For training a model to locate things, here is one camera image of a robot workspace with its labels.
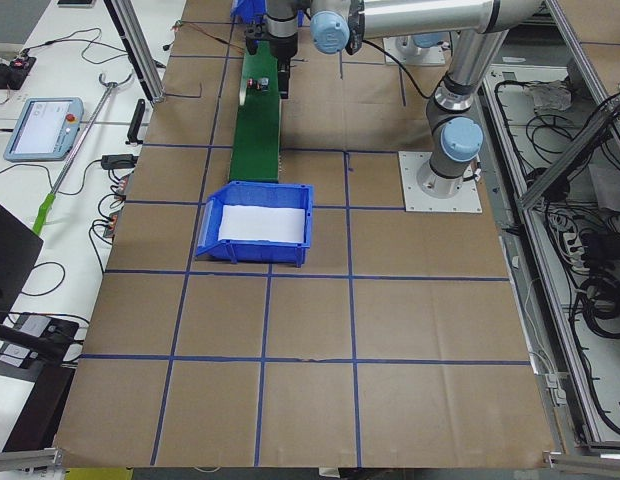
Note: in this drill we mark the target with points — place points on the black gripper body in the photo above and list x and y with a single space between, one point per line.
283 48

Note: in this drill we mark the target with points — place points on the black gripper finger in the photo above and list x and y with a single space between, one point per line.
286 79
281 78

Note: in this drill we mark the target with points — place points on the red mushroom push button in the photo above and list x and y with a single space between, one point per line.
258 84

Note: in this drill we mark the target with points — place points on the blue bin near arm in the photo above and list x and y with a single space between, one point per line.
274 195

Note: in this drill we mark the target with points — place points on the blue bin far end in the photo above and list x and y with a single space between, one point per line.
242 10

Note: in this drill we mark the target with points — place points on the green conveyor belt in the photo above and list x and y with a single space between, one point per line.
256 144

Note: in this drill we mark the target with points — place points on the white foam pad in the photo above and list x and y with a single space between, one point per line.
256 223

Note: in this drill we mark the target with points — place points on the black bar tool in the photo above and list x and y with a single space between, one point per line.
132 137

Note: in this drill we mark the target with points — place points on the black power adapter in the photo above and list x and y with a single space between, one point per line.
118 161

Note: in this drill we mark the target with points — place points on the blue teach pendant tablet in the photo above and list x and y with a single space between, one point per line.
46 129

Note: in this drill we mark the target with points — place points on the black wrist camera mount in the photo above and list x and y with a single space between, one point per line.
255 32

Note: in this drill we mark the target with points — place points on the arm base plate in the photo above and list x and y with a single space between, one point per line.
416 50

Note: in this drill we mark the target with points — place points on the aluminium frame post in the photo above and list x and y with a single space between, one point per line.
127 25

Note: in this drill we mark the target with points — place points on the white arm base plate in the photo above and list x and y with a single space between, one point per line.
426 192

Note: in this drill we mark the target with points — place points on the reacher grabber tool green handle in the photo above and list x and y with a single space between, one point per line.
46 205

